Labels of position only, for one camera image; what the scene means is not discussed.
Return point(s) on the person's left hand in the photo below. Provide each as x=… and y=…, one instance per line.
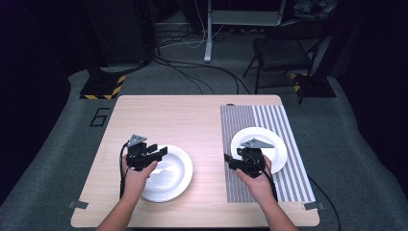
x=136, y=183

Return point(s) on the white plate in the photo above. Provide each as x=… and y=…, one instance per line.
x=174, y=181
x=272, y=134

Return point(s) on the grey tape piece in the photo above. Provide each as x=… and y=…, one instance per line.
x=78, y=204
x=313, y=205

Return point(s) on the black stand base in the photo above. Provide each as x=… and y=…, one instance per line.
x=316, y=86

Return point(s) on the grey striped placemat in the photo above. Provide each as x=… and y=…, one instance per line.
x=295, y=179

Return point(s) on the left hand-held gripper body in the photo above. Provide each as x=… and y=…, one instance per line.
x=137, y=157

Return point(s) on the person's right hand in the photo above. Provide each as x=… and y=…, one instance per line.
x=256, y=187

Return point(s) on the black folding chair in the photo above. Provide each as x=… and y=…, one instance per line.
x=282, y=54

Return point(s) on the yellow-black striped stand base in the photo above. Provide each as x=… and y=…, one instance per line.
x=102, y=88

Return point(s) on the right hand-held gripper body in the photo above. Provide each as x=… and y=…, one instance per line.
x=251, y=160

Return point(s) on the white metal stand leg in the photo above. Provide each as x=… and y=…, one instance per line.
x=208, y=38

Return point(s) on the black cabinet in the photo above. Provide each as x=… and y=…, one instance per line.
x=118, y=32

